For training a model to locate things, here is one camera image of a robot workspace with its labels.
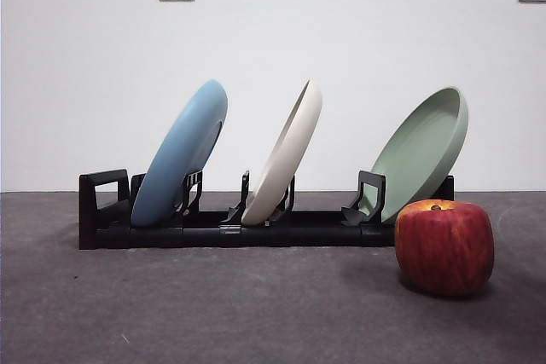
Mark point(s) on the black plate rack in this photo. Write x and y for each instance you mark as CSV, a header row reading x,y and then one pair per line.
x,y
256,236

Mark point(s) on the green plate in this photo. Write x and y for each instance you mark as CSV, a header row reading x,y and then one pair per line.
x,y
418,146

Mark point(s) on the red apple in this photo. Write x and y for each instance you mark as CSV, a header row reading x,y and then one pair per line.
x,y
443,249

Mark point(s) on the cream plate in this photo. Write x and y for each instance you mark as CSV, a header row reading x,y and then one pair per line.
x,y
290,146

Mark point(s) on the blue plate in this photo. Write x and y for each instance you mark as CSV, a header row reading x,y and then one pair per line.
x,y
179,155

